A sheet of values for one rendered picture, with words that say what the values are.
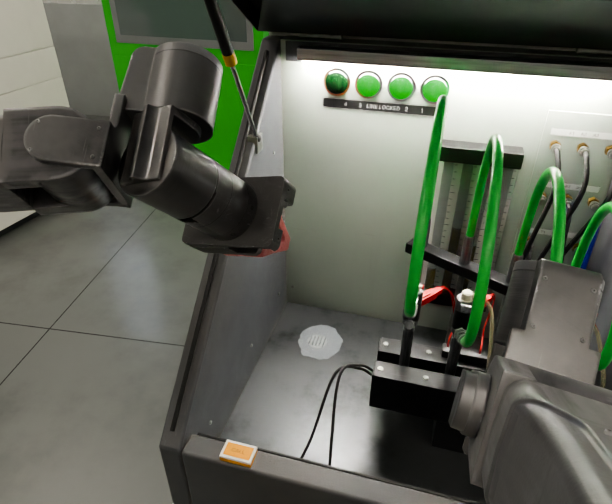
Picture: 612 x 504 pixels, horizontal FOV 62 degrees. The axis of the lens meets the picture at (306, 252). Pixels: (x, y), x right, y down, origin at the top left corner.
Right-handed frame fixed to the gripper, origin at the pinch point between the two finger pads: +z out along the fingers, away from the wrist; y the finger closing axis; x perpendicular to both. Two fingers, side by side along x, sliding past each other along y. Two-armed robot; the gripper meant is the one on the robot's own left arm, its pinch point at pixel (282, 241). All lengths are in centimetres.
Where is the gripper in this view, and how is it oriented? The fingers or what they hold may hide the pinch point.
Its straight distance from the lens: 53.7
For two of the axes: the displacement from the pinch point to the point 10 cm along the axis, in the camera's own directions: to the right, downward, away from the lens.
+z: 4.7, 2.9, 8.3
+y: -8.6, -0.4, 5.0
